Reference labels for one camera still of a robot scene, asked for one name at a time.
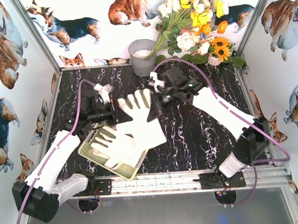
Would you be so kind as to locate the grey bucket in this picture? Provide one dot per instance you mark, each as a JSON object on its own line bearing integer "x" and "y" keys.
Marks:
{"x": 142, "y": 61}

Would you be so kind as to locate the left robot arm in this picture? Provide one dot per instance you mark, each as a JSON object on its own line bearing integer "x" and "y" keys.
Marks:
{"x": 39, "y": 196}

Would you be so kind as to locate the white green work glove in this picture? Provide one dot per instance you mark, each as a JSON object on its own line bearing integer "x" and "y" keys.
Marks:
{"x": 106, "y": 161}

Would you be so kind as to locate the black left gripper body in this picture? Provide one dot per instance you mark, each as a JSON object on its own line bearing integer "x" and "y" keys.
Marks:
{"x": 114, "y": 110}

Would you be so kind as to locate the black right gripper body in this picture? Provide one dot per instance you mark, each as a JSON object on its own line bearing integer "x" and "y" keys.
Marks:
{"x": 157, "y": 104}

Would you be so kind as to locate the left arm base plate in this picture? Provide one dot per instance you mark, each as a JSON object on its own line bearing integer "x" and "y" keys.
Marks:
{"x": 97, "y": 187}

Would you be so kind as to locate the yellow-green storage basket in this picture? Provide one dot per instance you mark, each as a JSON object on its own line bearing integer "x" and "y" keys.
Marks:
{"x": 124, "y": 171}

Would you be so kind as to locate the artificial flower bouquet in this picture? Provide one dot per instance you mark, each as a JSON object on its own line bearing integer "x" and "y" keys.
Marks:
{"x": 195, "y": 27}

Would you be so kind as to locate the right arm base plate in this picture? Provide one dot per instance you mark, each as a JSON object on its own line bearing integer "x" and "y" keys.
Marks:
{"x": 215, "y": 180}

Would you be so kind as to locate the white ribbed flower pot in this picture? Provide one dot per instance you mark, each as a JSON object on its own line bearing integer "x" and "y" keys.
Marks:
{"x": 213, "y": 61}

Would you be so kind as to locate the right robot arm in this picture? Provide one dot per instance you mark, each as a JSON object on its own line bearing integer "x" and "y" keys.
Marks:
{"x": 251, "y": 133}

